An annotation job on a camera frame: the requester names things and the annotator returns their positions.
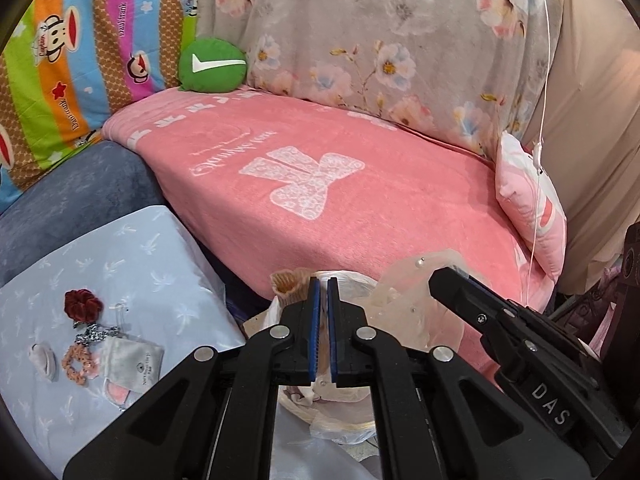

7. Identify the pink pillow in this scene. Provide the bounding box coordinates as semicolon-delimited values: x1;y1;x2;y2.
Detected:
495;132;568;281

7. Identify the red velvet scrunchie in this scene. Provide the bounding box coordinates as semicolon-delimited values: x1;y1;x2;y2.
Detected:
64;288;103;322

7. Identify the pink bow print blanket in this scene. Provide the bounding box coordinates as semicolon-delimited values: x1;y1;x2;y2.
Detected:
102;85;556;376

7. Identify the white drawstring pouch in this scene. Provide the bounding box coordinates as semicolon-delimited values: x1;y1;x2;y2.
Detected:
102;336;165;378

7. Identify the striped cartoon monkey blanket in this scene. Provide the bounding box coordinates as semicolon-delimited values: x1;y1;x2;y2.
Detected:
0;0;201;206

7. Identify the orange crochet scrunchie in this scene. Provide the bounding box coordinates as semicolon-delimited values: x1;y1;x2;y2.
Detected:
61;344;103;378

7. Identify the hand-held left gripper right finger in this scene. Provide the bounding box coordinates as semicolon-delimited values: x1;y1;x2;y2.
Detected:
327;277;593;480

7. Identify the small white hair clip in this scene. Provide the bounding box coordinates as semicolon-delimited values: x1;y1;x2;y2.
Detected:
29;342;58;381

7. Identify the pink white cat ear pouch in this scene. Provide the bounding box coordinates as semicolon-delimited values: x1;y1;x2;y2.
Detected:
104;379;135;408

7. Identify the green round cushion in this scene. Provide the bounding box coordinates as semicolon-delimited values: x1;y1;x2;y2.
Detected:
178;37;247;93

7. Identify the black white chain scrunchie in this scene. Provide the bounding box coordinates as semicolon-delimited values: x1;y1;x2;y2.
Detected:
75;324;122;347

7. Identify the beige ruffled scrunchie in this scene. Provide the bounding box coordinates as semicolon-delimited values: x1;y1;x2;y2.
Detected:
270;267;311;306

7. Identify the bin with white plastic liner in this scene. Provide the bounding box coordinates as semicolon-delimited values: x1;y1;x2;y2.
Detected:
242;270;466;446

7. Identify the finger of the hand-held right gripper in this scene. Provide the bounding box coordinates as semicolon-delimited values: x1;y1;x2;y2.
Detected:
428;266;531;361
450;266;546;332

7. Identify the beige curtain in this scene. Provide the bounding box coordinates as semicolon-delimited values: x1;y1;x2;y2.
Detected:
520;0;640;291

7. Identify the light blue patterned cloth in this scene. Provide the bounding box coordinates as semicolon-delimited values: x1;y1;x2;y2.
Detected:
0;205;381;480

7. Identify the thin white cable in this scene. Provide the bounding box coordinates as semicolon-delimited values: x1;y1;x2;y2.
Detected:
530;0;551;261

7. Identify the grey floral blanket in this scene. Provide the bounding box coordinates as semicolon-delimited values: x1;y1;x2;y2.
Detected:
197;0;566;161

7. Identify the blue-grey sofa cushion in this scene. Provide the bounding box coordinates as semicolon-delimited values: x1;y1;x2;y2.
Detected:
0;140;166;286

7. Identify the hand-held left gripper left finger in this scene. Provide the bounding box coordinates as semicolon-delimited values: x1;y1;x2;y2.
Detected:
62;276;322;480

